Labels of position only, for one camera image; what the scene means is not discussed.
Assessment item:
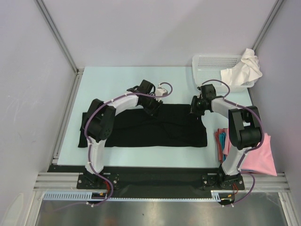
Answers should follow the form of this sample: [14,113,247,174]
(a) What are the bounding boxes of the white t shirt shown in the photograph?
[221,48,262,86]

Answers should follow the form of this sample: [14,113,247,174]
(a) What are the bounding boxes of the red folded t shirt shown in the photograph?
[214,129,226,163]

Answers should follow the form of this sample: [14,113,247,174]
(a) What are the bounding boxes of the white slotted cable duct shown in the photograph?
[43,190,236,202]

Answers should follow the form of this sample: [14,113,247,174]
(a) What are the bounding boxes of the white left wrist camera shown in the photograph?
[155,87,168,97]

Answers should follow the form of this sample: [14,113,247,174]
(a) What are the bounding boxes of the black t shirt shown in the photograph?
[78,103,208,149]

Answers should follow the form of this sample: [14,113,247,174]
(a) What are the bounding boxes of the pink folded t shirt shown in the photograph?
[222,129,277,176]

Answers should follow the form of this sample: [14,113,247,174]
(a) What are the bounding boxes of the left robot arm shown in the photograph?
[82,80,172,188]

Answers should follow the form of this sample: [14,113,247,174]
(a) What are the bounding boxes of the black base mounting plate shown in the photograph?
[48,165,245,199]

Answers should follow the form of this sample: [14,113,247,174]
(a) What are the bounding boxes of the teal folded t shirt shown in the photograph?
[218,131,230,162]

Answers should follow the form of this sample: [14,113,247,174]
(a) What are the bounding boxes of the aluminium frame rail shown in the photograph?
[33,173,290,192]

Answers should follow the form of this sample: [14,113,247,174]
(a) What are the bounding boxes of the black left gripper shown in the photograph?
[141,95,163,118]

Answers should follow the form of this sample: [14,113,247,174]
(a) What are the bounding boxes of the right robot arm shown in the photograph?
[190,84,264,190]

